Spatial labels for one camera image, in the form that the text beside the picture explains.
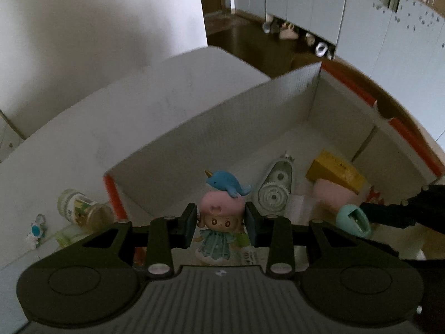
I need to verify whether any astronaut keychain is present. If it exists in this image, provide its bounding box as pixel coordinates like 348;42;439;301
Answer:
26;215;47;249

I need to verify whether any yellow box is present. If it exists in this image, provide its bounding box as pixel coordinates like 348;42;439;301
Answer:
305;149;367;193

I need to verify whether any pale pink shoe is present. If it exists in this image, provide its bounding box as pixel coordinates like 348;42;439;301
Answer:
278;23;300;40

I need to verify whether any orange plastic toy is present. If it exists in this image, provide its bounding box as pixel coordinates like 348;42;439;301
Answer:
365;186;386;204

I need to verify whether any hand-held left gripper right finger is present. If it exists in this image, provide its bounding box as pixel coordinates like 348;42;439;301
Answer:
244;202;400;281

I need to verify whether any pink-haired doll with blue narwhal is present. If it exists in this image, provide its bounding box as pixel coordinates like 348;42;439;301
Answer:
195;170;254;262

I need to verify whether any green marker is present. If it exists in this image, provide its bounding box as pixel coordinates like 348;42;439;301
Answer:
54;223;93;249

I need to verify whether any orange-red cardboard box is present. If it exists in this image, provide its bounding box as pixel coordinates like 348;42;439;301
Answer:
102;59;445;261

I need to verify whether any pink sponge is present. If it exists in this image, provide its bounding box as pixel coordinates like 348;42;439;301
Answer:
313;178;360;213

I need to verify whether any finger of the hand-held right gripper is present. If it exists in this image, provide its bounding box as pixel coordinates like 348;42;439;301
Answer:
358;200;423;230

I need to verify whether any white wall cabinet unit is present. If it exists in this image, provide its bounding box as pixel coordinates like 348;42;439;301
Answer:
231;0;445;140

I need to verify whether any teal pencil sharpener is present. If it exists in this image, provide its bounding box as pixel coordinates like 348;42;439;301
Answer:
335;205;372;239

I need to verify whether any white correction tape dispenser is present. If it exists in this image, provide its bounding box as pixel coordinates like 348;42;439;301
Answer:
255;153;296;216

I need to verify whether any green-lidded printed jar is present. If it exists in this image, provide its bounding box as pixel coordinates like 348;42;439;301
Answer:
57;188;115;232

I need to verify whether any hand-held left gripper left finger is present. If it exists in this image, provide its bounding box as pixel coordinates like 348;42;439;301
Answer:
81;202;199;279

